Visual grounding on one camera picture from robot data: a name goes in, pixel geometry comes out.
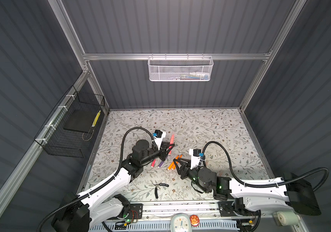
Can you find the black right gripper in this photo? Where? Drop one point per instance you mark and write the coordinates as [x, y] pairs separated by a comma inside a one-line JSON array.
[[183, 172]]

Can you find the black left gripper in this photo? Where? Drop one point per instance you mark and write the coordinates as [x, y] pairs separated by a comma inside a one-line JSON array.
[[163, 153]]

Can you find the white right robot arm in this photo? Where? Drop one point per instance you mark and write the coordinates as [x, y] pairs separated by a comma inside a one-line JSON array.
[[290, 192]]

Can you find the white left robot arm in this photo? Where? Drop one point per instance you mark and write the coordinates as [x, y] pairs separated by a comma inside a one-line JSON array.
[[79, 213]]

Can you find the white analog clock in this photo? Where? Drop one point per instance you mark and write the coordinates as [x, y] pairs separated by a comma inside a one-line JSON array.
[[180, 223]]

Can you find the yellow marker in basket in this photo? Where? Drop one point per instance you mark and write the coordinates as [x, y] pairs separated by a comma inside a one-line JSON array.
[[96, 118]]

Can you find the black flat pad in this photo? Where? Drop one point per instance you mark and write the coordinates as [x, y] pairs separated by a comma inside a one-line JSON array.
[[80, 121]]

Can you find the white tape roll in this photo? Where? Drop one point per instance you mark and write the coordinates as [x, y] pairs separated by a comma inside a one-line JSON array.
[[286, 218]]

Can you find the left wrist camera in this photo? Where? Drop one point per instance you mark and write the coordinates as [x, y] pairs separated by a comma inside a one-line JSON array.
[[158, 137]]

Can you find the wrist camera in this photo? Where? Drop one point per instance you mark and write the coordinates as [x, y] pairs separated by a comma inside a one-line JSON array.
[[197, 158], [158, 137]]

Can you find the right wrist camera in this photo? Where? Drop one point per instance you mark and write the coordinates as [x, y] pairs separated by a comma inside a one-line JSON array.
[[197, 158]]

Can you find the black handled pliers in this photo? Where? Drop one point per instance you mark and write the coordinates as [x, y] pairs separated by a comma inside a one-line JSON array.
[[157, 188]]

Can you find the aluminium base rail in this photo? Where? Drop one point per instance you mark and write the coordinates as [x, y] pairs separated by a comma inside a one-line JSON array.
[[205, 209]]

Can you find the white wire mesh basket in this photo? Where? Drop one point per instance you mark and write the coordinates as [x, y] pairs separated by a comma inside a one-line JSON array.
[[180, 69]]

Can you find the black wire wall basket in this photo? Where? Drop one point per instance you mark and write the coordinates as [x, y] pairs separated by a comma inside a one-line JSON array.
[[57, 141]]

